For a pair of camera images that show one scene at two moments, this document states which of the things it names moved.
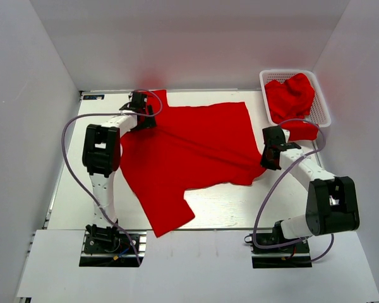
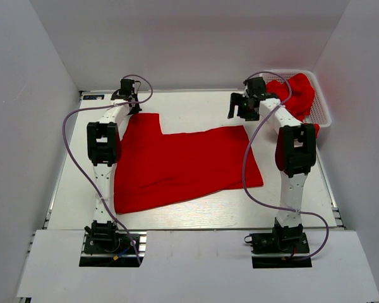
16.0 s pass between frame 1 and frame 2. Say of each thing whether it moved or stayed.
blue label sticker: stayed
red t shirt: moved
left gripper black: moved
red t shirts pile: stayed
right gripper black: moved
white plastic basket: stayed
